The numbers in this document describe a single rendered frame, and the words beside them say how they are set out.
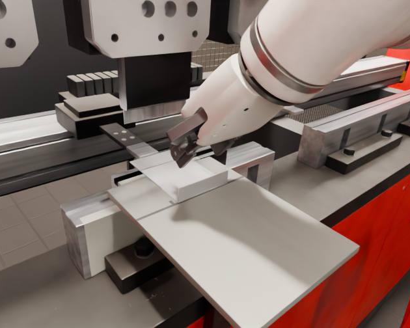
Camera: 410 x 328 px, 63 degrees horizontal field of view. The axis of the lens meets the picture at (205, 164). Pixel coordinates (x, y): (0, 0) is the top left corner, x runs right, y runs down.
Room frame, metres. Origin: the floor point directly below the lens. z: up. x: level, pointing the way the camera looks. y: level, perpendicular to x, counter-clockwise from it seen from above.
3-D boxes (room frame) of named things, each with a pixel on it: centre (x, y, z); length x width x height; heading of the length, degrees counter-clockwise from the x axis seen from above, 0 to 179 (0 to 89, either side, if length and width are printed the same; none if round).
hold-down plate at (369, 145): (0.80, -0.42, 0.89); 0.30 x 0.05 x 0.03; 131
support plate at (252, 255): (0.33, -0.03, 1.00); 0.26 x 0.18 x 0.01; 41
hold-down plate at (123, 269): (0.42, 0.00, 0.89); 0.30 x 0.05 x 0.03; 131
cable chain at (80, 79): (0.88, 0.18, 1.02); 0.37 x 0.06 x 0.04; 131
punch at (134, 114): (0.44, 0.07, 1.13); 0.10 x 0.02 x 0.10; 131
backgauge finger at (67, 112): (0.57, 0.18, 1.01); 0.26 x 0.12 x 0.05; 41
